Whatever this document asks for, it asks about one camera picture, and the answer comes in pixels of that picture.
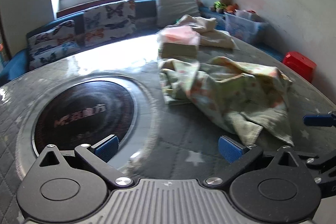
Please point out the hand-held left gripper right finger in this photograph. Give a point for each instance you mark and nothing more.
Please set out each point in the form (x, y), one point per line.
(231, 149)

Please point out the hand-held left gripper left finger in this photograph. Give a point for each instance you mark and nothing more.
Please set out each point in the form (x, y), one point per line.
(107, 148)

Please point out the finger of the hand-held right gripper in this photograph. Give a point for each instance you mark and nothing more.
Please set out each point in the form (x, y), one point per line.
(324, 165)
(316, 120)

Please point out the green patterned baby shirt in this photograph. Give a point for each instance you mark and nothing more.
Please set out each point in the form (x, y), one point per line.
(223, 98)

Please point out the round black induction cooktop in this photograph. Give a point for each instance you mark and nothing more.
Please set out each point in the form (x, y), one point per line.
(84, 113)

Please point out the red plastic stool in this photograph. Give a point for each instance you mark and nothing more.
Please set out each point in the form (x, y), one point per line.
(299, 64)

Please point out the cream cloth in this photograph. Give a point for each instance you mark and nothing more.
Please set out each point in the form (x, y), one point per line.
(215, 36)

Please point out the long butterfly print cushion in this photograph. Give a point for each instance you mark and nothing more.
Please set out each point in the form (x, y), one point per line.
(52, 45)

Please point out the clear plastic storage box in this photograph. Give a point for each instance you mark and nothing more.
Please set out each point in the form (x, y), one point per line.
(244, 27)

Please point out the pink white tissue pack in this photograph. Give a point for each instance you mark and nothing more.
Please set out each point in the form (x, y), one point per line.
(178, 41)

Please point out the large butterfly print cushion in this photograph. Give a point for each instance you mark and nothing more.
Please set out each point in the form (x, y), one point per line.
(110, 22)

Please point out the orange plush toy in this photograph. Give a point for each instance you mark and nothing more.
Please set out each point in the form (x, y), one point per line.
(233, 8)

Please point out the blue sofa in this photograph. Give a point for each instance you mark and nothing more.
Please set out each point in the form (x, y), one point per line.
(144, 7)

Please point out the brown plush bear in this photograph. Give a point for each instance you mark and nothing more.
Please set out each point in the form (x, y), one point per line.
(222, 3)

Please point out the grey pillow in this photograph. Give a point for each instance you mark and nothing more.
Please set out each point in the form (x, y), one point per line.
(176, 8)

